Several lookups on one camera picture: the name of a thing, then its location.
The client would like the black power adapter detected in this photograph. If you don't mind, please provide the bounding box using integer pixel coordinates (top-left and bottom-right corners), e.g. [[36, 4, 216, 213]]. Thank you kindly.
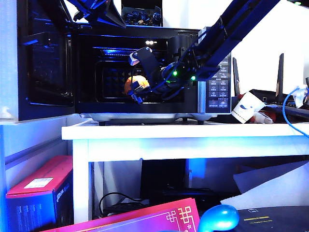
[[103, 202, 147, 217]]

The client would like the Midea microwave oven body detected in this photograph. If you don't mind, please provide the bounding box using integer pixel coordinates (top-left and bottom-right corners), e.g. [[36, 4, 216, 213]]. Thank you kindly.
[[72, 23, 232, 126]]

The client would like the black box with gold text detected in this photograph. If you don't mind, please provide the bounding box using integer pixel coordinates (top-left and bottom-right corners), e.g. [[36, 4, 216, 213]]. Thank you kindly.
[[233, 205, 309, 232]]

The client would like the white table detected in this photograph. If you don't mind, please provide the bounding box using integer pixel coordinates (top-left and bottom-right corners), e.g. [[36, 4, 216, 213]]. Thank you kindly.
[[61, 120, 309, 224]]

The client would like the magenta box with gold pattern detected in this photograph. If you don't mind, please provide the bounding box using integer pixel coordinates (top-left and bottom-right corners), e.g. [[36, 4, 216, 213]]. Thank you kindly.
[[45, 198, 200, 232]]

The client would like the black power cable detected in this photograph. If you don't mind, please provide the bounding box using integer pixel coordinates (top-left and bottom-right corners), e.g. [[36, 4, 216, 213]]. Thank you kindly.
[[98, 192, 148, 218]]

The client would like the white cable tag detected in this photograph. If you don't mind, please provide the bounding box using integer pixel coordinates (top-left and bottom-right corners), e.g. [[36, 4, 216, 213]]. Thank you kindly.
[[292, 86, 309, 109]]

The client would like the orange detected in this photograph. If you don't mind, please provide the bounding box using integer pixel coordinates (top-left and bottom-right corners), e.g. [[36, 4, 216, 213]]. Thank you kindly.
[[123, 75, 149, 97]]

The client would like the white paper cup blue print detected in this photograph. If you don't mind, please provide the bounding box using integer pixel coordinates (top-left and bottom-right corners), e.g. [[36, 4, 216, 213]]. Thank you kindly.
[[231, 91, 265, 125]]

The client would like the grey paper board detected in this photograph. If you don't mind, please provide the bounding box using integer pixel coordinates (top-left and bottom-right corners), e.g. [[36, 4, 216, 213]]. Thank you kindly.
[[233, 160, 309, 194]]

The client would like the glossy blue computer mouse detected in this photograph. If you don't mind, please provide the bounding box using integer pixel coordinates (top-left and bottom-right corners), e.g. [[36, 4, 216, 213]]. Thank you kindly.
[[197, 204, 240, 232]]

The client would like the blue network cable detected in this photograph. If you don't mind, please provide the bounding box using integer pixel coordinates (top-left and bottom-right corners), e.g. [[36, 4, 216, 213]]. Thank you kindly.
[[281, 86, 309, 137]]

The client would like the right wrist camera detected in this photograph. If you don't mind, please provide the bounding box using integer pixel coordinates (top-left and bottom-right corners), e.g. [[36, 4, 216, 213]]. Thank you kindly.
[[129, 47, 159, 73]]

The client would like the grey framed frosted partition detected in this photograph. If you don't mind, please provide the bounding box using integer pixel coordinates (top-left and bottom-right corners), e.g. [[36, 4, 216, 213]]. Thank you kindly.
[[0, 0, 73, 232]]

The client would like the black router with antennas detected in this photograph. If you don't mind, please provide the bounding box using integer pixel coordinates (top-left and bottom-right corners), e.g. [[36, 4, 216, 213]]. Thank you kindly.
[[231, 53, 309, 123]]

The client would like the dark bag with blue wrappers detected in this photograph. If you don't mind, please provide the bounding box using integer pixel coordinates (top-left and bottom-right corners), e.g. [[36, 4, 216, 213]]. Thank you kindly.
[[121, 4, 163, 27]]

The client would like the red and blue cardboard box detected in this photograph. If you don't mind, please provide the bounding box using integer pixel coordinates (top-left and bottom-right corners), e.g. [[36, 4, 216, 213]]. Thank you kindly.
[[6, 155, 73, 232]]

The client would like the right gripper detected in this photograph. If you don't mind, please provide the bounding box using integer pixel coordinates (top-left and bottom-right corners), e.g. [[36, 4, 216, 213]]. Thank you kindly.
[[129, 64, 176, 105]]

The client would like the white foam sheet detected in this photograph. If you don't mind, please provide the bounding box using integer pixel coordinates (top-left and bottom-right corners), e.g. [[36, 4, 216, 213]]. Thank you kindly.
[[220, 181, 309, 211]]

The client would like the red and white small packet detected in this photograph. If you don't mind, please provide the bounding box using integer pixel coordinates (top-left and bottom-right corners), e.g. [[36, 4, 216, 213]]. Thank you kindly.
[[250, 107, 276, 124]]

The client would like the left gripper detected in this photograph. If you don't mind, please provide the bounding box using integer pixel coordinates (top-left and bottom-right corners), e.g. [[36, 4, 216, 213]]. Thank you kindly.
[[72, 0, 126, 29]]

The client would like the black computer case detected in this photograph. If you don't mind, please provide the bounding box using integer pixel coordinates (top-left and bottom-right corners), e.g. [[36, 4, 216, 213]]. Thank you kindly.
[[140, 159, 187, 194]]

